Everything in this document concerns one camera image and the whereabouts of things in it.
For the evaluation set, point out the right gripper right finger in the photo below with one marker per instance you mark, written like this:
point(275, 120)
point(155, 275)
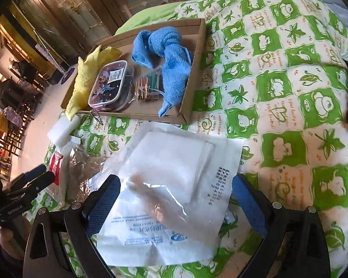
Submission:
point(307, 251)

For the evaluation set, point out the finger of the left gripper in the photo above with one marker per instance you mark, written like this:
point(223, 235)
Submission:
point(28, 193)
point(23, 179)

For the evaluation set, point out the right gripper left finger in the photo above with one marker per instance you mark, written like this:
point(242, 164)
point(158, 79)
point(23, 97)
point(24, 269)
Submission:
point(45, 252)

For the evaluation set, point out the red white labelled packet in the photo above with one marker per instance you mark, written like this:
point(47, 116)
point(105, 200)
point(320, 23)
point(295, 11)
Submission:
point(59, 156)

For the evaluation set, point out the white gauze packet printed date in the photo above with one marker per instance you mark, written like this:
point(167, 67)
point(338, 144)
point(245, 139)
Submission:
point(175, 191)

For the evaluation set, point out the person's left hand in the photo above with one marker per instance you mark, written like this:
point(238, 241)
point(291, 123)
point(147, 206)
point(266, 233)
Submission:
point(8, 243)

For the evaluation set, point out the white sponge block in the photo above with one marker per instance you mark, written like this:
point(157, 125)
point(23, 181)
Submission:
point(59, 134)

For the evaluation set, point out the clear crinkled plastic bag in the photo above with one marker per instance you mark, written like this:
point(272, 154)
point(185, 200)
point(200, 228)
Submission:
point(83, 171)

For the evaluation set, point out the wooden chairs in background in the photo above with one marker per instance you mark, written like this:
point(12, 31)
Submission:
point(19, 100)

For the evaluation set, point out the yellow towel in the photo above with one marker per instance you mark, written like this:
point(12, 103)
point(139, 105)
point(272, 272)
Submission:
point(88, 70)

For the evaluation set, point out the cartoon print plastic case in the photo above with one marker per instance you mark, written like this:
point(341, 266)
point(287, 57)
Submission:
point(113, 87)

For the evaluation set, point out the pack of coloured sticks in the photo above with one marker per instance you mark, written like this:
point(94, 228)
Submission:
point(149, 86)

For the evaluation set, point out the dark wooden glass door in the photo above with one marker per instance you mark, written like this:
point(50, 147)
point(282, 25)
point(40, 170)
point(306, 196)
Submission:
point(71, 27)

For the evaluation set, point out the blue towel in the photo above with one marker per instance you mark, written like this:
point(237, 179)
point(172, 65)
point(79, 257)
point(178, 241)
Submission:
point(165, 43)

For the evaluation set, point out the green white patterned quilt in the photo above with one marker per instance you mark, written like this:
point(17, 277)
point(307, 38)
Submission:
point(272, 73)

